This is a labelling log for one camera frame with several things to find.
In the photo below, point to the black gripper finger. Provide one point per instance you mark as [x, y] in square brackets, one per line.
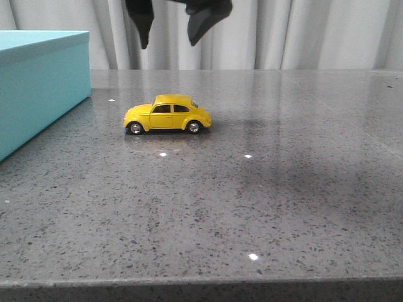
[204, 15]
[142, 14]

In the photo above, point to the yellow toy beetle car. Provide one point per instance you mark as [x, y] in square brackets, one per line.
[167, 112]

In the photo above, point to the light blue cardboard box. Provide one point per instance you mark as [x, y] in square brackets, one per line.
[44, 74]

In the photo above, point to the grey pleated curtain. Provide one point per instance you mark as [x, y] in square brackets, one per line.
[256, 35]

